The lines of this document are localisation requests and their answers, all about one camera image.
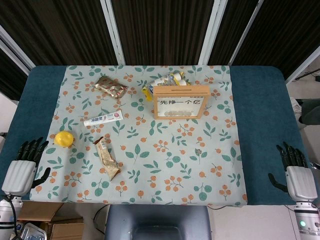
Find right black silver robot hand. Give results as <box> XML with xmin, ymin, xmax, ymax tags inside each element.
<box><xmin>268</xmin><ymin>141</ymin><xmax>320</xmax><ymax>202</ymax></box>

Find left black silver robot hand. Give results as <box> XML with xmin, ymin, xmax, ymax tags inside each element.
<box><xmin>1</xmin><ymin>136</ymin><xmax>51</xmax><ymax>197</ymax></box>

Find metal tray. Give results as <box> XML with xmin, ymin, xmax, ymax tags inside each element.
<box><xmin>18</xmin><ymin>223</ymin><xmax>48</xmax><ymax>240</ymax></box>

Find yellow lemon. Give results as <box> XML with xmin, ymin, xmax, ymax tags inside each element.
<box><xmin>53</xmin><ymin>130</ymin><xmax>75</xmax><ymax>149</ymax></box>

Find teal blue table cover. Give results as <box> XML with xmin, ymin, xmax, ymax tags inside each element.
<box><xmin>0</xmin><ymin>65</ymin><xmax>313</xmax><ymax>207</ymax></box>

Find brown cardboard box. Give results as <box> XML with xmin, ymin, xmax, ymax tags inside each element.
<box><xmin>14</xmin><ymin>201</ymin><xmax>85</xmax><ymax>240</ymax></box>

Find brown snack bar wrapper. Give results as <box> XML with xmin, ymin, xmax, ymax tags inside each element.
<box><xmin>92</xmin><ymin>136</ymin><xmax>123</xmax><ymax>181</ymax></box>

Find white toothpaste box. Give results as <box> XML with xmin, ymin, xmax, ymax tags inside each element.
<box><xmin>83</xmin><ymin>109</ymin><xmax>124</xmax><ymax>127</ymax></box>

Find black tripod legs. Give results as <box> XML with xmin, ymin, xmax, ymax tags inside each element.
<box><xmin>294</xmin><ymin>70</ymin><xmax>320</xmax><ymax>81</ymax></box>

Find gold foil snack bag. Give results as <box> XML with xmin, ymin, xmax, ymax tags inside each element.
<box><xmin>93</xmin><ymin>75</ymin><xmax>129</xmax><ymax>100</ymax></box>

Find floral print tablecloth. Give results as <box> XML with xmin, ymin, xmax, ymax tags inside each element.
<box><xmin>29</xmin><ymin>64</ymin><xmax>248</xmax><ymax>208</ymax></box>

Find dark grey chair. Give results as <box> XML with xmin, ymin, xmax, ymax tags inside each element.
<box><xmin>104</xmin><ymin>204</ymin><xmax>213</xmax><ymax>240</ymax></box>

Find yellow white snack bag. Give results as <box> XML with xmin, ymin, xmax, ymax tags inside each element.
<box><xmin>141</xmin><ymin>71</ymin><xmax>192</xmax><ymax>102</ymax></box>

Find black cable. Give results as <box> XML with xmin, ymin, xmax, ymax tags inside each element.
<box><xmin>93</xmin><ymin>204</ymin><xmax>111</xmax><ymax>236</ymax></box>
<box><xmin>207</xmin><ymin>204</ymin><xmax>296</xmax><ymax>210</ymax></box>

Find wooden framed box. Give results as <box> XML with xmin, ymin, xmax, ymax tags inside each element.
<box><xmin>152</xmin><ymin>85</ymin><xmax>210</xmax><ymax>120</ymax></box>

